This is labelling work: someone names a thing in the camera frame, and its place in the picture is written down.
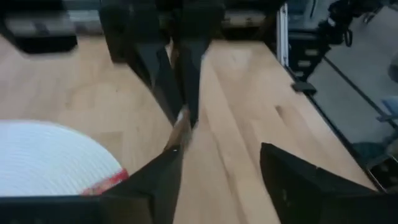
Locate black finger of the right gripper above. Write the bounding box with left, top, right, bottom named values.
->
left=178, top=37, right=214, bottom=129
left=135, top=42, right=185, bottom=127

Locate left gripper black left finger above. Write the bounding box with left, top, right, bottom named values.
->
left=101, top=145, right=184, bottom=224

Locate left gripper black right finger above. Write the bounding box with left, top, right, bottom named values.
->
left=259, top=142, right=328, bottom=224

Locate red strawberry tea packet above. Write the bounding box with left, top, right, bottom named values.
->
left=81, top=167, right=130, bottom=197

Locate white round placemat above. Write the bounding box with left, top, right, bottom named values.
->
left=0, top=119, right=125, bottom=197

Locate black metal stand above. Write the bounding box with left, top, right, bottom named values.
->
left=287, top=0, right=386, bottom=83

